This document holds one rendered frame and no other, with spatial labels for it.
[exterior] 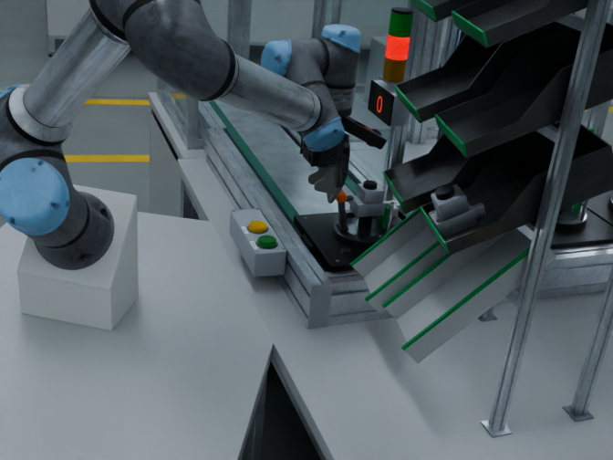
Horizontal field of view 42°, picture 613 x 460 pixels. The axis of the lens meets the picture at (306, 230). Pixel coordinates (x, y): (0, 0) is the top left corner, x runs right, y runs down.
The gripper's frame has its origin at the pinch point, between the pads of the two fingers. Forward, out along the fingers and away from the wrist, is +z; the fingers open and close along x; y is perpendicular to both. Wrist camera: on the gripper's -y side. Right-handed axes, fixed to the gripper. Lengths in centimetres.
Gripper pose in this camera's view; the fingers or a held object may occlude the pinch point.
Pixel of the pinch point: (333, 196)
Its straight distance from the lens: 168.9
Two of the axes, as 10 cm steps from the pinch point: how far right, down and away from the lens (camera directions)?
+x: 3.3, 4.5, -8.3
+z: -0.9, 8.9, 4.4
